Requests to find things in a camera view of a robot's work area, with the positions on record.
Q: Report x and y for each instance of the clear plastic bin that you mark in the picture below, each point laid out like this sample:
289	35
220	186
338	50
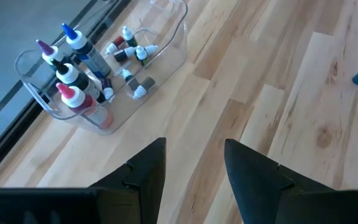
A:
166	62

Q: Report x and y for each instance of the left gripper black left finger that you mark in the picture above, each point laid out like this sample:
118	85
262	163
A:
141	186

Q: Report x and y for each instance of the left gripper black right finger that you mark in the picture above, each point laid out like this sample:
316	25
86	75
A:
253	186

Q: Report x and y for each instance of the black aluminium table frame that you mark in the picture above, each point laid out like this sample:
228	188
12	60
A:
2	152

